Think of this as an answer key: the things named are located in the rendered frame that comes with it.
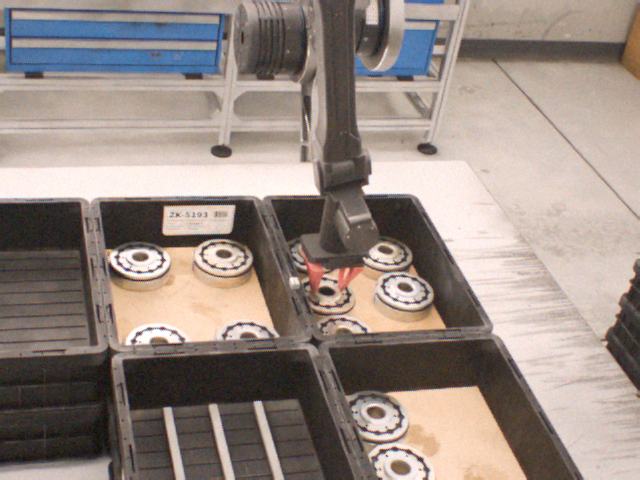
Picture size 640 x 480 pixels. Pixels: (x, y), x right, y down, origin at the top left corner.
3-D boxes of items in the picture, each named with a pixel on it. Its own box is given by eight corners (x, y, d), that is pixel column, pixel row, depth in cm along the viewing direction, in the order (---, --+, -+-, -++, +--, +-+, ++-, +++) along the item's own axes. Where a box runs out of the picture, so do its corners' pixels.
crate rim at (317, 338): (258, 206, 184) (260, 194, 182) (413, 203, 192) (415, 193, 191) (312, 353, 153) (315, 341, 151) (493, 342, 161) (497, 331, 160)
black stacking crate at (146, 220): (88, 253, 180) (90, 200, 174) (251, 249, 189) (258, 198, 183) (108, 412, 150) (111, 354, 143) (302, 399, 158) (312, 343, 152)
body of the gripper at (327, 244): (369, 262, 168) (376, 225, 163) (310, 267, 164) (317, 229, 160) (355, 239, 172) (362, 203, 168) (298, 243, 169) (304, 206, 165)
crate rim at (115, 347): (89, 208, 175) (89, 196, 174) (258, 206, 184) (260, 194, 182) (109, 364, 144) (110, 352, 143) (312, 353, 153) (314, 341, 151)
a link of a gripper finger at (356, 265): (358, 301, 172) (367, 256, 167) (318, 305, 169) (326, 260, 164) (345, 277, 177) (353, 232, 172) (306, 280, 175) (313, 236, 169)
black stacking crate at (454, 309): (253, 249, 189) (260, 198, 183) (402, 245, 198) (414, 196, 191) (304, 399, 158) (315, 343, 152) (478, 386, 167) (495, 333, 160)
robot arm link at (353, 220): (364, 143, 159) (311, 155, 158) (388, 182, 150) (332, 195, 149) (368, 204, 167) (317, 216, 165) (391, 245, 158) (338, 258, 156)
